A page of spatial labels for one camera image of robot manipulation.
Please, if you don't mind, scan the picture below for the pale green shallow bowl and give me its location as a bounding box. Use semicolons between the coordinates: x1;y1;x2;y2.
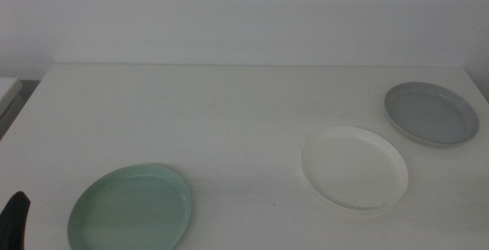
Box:
66;164;193;250

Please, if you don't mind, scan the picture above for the white shallow bowl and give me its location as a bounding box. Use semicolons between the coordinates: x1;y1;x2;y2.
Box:
300;125;410;212

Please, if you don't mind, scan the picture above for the grey shallow bowl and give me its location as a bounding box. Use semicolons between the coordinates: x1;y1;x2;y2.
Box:
384;81;481;147

